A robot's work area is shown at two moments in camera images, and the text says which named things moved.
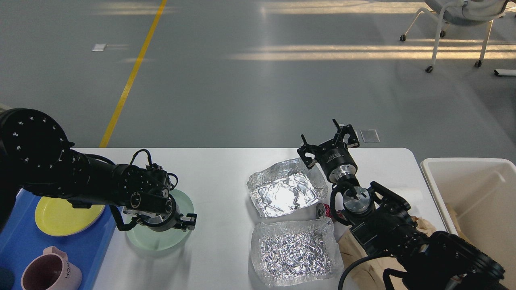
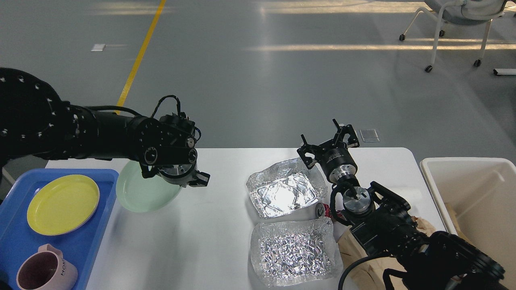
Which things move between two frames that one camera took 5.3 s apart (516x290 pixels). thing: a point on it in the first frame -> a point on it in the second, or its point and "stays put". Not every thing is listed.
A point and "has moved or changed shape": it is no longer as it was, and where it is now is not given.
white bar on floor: (506, 72) stays put
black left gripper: (163, 222) -> (182, 174)
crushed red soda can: (323, 210) stays put
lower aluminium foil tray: (296, 252) stays put
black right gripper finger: (353, 141) stays put
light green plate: (146, 238) has moved or changed shape
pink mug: (50, 270) has moved or changed shape
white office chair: (467, 12) stays put
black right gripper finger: (304, 148) stays put
